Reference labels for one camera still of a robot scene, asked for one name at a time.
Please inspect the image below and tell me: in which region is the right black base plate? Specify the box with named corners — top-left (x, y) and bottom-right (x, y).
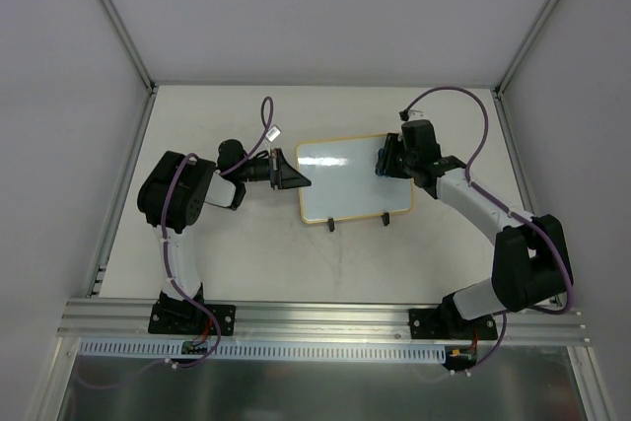
top-left (408, 308), bottom-right (498, 341)

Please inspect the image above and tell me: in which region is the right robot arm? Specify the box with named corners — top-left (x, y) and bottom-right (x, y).
top-left (376, 119), bottom-right (573, 339)

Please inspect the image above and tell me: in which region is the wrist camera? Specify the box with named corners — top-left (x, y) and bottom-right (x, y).
top-left (398, 107), bottom-right (425, 122)
top-left (265, 125), bottom-right (281, 142)

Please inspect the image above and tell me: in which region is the left aluminium frame post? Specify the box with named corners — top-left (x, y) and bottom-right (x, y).
top-left (97, 0), bottom-right (156, 93)

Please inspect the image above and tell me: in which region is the right aluminium frame post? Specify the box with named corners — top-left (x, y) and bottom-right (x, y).
top-left (494, 0), bottom-right (561, 99)

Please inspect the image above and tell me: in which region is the aluminium rail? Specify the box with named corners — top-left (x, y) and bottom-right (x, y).
top-left (56, 298), bottom-right (592, 347)

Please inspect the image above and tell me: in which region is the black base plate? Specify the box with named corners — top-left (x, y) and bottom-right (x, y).
top-left (148, 300), bottom-right (236, 336)
top-left (408, 308), bottom-right (498, 341)

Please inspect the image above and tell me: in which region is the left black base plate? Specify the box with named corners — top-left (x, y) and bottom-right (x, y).
top-left (148, 300), bottom-right (236, 336)

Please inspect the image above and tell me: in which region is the aluminium frame post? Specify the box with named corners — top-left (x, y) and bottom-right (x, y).
top-left (494, 0), bottom-right (561, 99)
top-left (97, 0), bottom-right (156, 93)

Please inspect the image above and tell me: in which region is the whiteboard stand with black feet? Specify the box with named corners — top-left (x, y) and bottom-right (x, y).
top-left (326, 212), bottom-right (390, 233)

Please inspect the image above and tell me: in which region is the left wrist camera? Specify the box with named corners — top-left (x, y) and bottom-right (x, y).
top-left (265, 125), bottom-right (281, 142)

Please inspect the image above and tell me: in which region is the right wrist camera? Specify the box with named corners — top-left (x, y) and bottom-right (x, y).
top-left (398, 107), bottom-right (425, 122)

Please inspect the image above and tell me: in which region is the yellow framed whiteboard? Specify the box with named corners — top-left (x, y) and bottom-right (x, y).
top-left (295, 134), bottom-right (414, 225)

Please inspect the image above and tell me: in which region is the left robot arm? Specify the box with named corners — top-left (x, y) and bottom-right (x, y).
top-left (137, 139), bottom-right (312, 335)

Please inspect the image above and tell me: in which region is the blue whiteboard eraser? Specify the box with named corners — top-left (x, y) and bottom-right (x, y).
top-left (375, 148), bottom-right (386, 176)

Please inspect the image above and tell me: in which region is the white slotted cable duct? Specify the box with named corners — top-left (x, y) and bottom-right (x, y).
top-left (78, 337), bottom-right (447, 365)

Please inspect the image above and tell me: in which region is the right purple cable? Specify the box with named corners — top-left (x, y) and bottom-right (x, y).
top-left (402, 86), bottom-right (576, 383)

